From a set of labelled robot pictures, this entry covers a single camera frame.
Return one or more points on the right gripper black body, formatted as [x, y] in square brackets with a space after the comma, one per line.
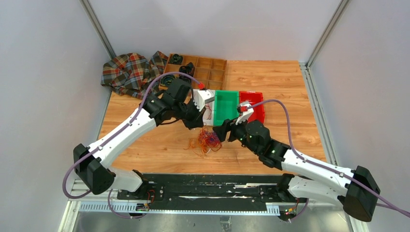
[242, 137]

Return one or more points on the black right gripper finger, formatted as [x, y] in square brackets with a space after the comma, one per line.
[222, 130]
[233, 133]

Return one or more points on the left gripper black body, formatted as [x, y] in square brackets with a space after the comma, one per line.
[191, 114]

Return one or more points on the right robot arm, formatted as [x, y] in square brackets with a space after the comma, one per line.
[355, 190]

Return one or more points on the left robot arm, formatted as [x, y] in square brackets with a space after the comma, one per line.
[93, 163]

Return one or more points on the white plastic bin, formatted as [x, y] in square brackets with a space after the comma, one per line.
[208, 117]

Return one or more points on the green plastic bin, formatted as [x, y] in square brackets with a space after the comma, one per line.
[225, 106]

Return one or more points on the red plastic bin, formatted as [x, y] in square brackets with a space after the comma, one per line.
[254, 98]

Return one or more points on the rolled dark floral cloth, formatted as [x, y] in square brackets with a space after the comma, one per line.
[185, 79]

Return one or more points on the rolled blue yellow floral cloth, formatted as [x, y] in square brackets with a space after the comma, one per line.
[167, 80]

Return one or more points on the rolled dark cloth middle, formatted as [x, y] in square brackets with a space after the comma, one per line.
[188, 69]

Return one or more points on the wooden compartment tray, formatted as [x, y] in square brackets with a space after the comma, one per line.
[209, 71]

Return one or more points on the rolled dark cloth top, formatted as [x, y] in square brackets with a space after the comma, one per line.
[176, 59]

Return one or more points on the plaid cloth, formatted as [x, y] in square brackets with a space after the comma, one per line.
[131, 74]

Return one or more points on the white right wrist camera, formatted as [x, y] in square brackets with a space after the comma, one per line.
[245, 111]

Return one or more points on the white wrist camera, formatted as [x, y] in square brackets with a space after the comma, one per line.
[202, 97]
[245, 111]

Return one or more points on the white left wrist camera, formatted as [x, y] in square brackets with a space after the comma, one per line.
[202, 97]

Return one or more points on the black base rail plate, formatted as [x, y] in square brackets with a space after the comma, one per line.
[209, 192]

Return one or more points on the left aluminium frame post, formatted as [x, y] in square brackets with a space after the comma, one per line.
[98, 27]

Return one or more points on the aluminium frame post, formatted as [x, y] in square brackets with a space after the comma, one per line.
[98, 27]
[327, 31]

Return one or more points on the right aluminium frame post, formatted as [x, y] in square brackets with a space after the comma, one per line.
[327, 31]

